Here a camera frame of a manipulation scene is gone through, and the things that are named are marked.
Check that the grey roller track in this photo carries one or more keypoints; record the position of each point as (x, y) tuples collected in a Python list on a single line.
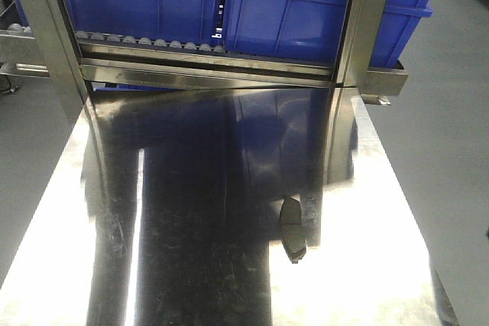
[(145, 41)]

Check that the blue plastic bin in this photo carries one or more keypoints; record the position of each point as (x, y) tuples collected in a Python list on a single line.
[(311, 29), (196, 21)]

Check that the stainless steel rack frame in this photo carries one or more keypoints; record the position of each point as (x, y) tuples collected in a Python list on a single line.
[(51, 49)]

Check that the right blue plastic bin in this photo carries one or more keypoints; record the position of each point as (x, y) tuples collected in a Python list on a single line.
[(311, 29)]

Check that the brake pad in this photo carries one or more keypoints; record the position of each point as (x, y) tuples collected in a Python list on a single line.
[(293, 236)]

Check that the left blue plastic bin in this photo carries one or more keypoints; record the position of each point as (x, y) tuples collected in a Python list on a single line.
[(196, 21)]

